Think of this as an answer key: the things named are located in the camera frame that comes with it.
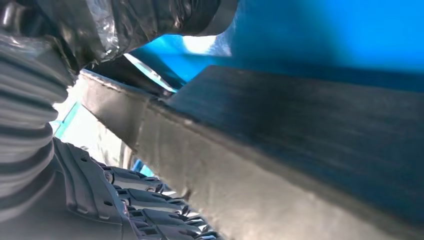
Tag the blue metal shelf rack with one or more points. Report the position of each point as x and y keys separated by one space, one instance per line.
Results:
x=331 y=33

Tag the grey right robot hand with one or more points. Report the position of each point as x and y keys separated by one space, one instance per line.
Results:
x=82 y=205

